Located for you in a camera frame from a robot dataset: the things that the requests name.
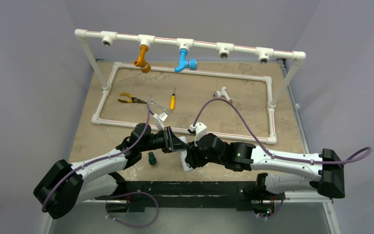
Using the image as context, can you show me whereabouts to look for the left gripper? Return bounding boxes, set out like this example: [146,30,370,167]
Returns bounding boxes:
[139,126,187,154]

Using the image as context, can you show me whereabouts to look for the white remote control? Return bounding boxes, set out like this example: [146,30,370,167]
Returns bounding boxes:
[179,149,194,173]

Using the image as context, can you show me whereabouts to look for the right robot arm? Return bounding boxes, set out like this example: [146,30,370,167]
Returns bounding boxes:
[180,134,345,198]

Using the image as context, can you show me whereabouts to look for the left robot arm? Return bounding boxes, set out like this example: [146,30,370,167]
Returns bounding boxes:
[33,123,188,219]

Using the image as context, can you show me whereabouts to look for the green stubby screwdriver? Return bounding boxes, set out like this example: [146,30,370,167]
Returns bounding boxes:
[148,152,157,166]

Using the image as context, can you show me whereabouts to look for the yellow screwdriver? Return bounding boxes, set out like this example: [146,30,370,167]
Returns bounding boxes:
[169,87,176,111]

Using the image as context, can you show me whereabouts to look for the silver wrench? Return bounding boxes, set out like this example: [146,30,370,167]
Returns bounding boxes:
[149,100,172,114]

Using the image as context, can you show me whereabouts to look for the white plastic faucet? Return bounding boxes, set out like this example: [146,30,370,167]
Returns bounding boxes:
[213,86,232,103]

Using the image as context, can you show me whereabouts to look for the orange plastic faucet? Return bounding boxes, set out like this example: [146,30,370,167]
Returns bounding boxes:
[133,45,151,73]

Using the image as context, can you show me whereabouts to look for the blue plastic faucet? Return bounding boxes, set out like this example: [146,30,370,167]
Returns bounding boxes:
[174,49,199,73]

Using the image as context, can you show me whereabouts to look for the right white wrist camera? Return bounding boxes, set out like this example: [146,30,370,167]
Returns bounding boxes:
[187,122,207,142]

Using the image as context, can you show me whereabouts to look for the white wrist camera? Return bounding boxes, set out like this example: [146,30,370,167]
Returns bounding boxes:
[187,122,207,142]
[153,112,168,131]

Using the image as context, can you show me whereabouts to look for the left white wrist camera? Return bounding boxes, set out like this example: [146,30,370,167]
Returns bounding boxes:
[153,112,168,131]

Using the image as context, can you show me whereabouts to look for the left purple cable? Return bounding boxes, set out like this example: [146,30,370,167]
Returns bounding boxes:
[41,104,162,214]

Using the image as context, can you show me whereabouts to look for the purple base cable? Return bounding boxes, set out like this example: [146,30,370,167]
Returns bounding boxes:
[105,192,160,229]

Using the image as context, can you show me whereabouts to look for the yellow handled pliers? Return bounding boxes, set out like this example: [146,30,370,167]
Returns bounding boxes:
[117,92,147,104]

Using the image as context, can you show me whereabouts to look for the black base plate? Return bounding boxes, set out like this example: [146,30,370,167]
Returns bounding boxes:
[94,180,286,214]

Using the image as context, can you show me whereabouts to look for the white PVC pipe frame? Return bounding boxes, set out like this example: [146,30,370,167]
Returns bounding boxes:
[74,29,306,145]

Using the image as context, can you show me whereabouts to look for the aluminium rail frame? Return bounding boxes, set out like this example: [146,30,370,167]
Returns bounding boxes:
[33,59,345,219]

